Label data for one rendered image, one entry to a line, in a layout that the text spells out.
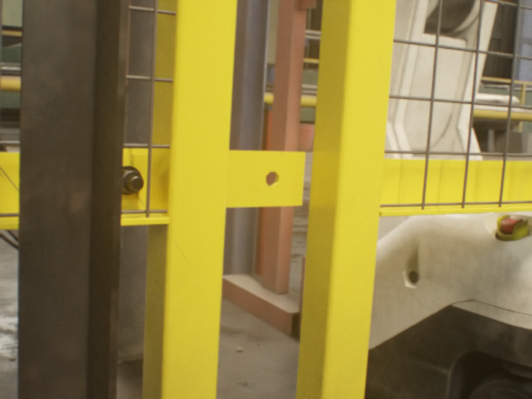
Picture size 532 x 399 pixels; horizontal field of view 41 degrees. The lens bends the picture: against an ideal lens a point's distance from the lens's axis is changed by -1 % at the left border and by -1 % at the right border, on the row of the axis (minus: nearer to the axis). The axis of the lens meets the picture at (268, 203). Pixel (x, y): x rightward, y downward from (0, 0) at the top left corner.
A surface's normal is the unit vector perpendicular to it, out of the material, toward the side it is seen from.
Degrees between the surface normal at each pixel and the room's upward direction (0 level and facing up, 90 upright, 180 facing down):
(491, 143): 90
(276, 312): 90
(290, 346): 0
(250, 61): 90
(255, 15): 90
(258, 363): 0
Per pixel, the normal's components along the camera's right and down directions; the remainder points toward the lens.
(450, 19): 0.40, 0.77
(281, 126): -0.86, 0.02
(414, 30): 0.54, 0.31
